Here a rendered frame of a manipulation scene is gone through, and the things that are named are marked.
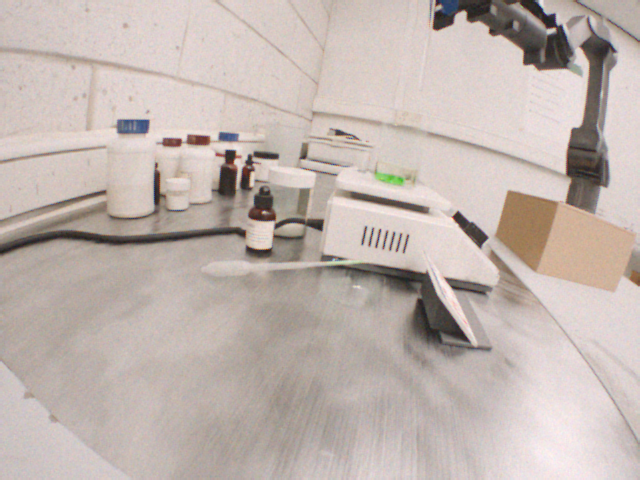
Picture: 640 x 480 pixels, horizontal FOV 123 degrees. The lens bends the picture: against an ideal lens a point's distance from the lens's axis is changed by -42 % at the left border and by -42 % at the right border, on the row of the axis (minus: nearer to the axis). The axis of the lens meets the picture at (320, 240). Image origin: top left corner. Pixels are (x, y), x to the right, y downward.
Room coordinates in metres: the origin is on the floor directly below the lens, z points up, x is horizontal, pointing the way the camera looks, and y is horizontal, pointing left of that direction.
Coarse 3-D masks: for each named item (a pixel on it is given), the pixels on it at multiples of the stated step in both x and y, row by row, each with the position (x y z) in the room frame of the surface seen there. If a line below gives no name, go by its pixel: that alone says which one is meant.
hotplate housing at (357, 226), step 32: (352, 192) 0.30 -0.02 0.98; (320, 224) 0.31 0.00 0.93; (352, 224) 0.28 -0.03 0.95; (384, 224) 0.27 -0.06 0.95; (416, 224) 0.27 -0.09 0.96; (448, 224) 0.27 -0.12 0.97; (352, 256) 0.28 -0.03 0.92; (384, 256) 0.27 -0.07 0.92; (416, 256) 0.27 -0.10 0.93; (448, 256) 0.27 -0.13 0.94; (480, 256) 0.26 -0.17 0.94; (480, 288) 0.27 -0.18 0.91
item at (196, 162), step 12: (192, 144) 0.43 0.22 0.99; (204, 144) 0.44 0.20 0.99; (180, 156) 0.43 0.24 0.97; (192, 156) 0.42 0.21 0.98; (204, 156) 0.43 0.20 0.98; (180, 168) 0.43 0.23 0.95; (192, 168) 0.42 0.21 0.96; (204, 168) 0.43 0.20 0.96; (192, 180) 0.42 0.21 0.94; (204, 180) 0.44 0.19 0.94; (192, 192) 0.42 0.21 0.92; (204, 192) 0.44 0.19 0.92
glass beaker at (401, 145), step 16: (384, 112) 0.32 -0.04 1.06; (384, 128) 0.31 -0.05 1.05; (400, 128) 0.30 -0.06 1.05; (416, 128) 0.30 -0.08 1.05; (384, 144) 0.31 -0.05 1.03; (400, 144) 0.30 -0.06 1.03; (416, 144) 0.30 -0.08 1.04; (384, 160) 0.30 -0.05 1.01; (400, 160) 0.29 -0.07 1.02; (416, 160) 0.30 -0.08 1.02; (384, 176) 0.30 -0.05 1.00; (400, 176) 0.29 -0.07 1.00; (416, 176) 0.30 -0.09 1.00
